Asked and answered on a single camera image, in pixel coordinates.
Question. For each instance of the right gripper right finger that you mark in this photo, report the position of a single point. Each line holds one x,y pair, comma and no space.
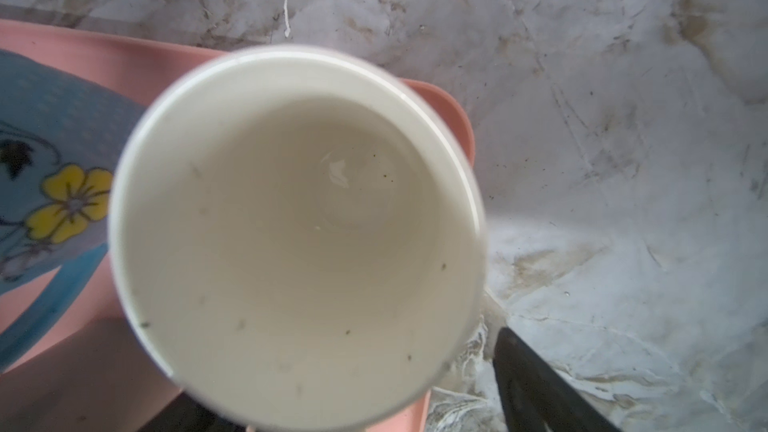
534,397

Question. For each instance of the pink silicone tray mat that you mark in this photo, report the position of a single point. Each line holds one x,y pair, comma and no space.
69,360

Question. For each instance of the light blue mug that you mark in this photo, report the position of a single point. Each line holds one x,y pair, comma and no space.
61,140

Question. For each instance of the white mug grey handle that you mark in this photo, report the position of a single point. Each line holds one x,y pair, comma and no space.
298,239

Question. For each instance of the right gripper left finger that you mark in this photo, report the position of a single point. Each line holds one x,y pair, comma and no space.
184,414

